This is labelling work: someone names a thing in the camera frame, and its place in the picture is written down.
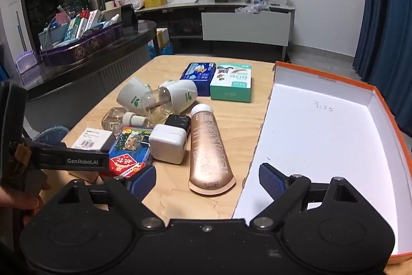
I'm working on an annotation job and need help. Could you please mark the blue plastic bag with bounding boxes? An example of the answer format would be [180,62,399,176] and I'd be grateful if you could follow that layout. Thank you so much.
[148,40,174,56]

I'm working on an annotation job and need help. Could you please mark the rose gold cosmetic tube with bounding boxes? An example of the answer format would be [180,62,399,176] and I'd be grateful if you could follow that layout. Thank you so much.
[188,104,236,196]

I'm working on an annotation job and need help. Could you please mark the clear plastic organizer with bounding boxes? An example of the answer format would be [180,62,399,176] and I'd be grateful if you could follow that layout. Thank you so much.
[245,0,287,8]

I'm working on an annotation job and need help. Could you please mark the person's left hand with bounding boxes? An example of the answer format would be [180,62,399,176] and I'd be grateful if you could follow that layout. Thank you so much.
[0,183,52,209]

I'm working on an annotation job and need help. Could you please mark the white box with barcode label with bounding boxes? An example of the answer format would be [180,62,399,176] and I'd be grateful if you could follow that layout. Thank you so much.
[71,128,116,151]

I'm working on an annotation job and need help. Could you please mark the orange white cardboard box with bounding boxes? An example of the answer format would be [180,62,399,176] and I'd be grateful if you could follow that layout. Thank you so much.
[232,62,412,266]

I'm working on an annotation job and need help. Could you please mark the white mosquito heater with bottle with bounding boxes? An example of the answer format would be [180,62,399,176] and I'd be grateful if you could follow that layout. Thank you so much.
[141,80,198,121]

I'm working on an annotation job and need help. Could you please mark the red blue playing card box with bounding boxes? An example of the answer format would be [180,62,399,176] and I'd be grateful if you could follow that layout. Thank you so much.
[109,127,153,179]

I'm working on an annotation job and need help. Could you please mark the blue printed box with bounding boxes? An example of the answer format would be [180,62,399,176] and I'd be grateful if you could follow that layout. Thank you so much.
[179,62,216,97]

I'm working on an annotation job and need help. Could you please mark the small black box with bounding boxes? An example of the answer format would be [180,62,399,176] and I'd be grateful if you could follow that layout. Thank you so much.
[121,4,136,27]

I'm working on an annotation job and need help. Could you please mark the glass bottle with white cap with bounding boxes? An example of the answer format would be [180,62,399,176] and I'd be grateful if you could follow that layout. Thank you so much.
[102,107,152,130]

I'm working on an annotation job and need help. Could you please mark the white mosquito repellent heater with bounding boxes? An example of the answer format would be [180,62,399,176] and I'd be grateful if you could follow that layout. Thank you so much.
[116,77,152,116]

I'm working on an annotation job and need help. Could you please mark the green white bandage box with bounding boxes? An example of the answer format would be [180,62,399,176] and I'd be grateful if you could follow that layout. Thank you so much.
[210,63,252,102]

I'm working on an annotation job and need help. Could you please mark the white TV cabinet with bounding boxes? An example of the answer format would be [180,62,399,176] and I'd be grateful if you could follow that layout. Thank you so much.
[135,1,296,60]

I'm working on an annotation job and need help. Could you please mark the clear bag of small items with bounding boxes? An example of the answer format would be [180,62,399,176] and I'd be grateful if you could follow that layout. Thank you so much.
[235,4,268,14]

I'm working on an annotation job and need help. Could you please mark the blue curtain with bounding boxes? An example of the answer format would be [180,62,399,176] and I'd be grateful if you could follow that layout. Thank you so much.
[352,0,412,95]

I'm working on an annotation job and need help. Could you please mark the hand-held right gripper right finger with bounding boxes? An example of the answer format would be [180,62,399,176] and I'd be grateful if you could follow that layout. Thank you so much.
[249,162,367,229]

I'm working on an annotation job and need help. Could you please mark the white power adapter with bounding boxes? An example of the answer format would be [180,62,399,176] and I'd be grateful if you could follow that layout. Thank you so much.
[149,124,187,164]

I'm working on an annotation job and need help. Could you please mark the pile of toiletry boxes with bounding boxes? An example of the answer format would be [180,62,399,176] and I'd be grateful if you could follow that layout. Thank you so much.
[40,9,121,47]

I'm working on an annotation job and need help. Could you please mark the purple patterned tray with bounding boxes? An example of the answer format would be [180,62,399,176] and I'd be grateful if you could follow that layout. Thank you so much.
[39,22,124,67]

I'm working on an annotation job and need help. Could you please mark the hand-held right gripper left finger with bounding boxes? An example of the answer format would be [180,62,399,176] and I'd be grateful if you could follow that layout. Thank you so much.
[58,164,165,229]

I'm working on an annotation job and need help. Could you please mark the dark glass coffee table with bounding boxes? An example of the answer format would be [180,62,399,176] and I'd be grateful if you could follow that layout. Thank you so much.
[19,20,158,102]

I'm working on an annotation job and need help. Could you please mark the black power adapter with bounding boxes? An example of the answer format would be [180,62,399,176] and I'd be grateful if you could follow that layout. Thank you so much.
[165,114,191,135]

